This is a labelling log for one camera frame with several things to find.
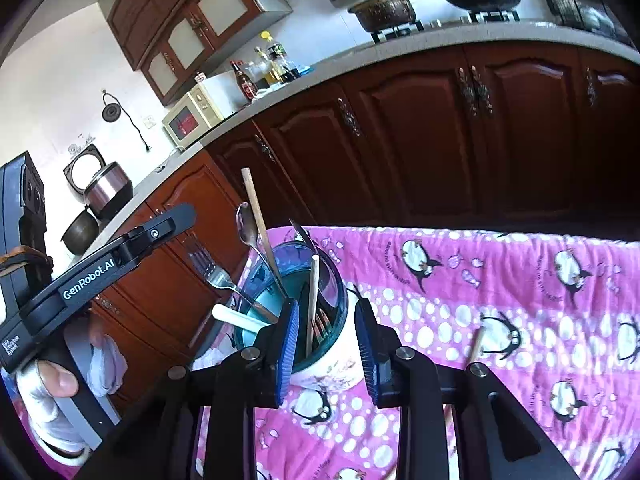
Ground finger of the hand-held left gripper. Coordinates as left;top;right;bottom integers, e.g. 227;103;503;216
117;204;197;266

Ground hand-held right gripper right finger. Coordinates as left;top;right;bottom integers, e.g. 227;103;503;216
354;302;583;480

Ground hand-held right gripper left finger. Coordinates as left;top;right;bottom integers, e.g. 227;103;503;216
80;299;301;480

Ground white cup with blue interior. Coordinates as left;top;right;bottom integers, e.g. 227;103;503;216
235;242;358;391

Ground white-handled utensil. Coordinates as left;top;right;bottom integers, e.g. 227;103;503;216
211;303;271;335

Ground metal fork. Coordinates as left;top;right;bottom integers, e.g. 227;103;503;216
186;249;278;323

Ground metal spoon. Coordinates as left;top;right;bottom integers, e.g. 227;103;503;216
236;202;291;306

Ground metal knife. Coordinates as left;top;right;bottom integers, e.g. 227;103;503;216
289;219;321;261

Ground person's left hand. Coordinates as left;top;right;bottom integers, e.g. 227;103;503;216
15;332;126;456

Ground black inner pot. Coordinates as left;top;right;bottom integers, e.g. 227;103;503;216
61;207;101;255

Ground silver rice cooker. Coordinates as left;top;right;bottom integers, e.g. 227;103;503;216
63;144;135;221

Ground white crumpled tissue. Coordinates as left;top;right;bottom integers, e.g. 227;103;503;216
192;344;232;367

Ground cream microwave oven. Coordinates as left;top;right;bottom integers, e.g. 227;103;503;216
161;82;226;147

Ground pink penguin blanket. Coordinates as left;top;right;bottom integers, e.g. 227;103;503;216
192;225;640;480

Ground dark bottle with red label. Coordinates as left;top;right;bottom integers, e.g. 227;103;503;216
230;60;258;106

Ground dark sauce bottle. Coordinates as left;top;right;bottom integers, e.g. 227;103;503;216
272;42;302;84

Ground brown wooden base cabinets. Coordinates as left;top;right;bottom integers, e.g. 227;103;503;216
65;42;640;411

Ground brown clay pot with lid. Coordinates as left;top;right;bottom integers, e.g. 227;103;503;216
347;0;418;33

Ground gas stove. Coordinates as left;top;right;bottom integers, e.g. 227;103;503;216
370;7;521;44

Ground black power cable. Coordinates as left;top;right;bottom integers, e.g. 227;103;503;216
120;105;152;153

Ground black round wall device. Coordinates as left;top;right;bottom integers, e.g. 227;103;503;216
101;89;124;124

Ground brown wall cabinet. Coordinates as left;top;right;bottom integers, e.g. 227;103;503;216
106;0;293;107

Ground black wire dish rack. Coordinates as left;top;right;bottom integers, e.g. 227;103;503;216
542;0;632;44

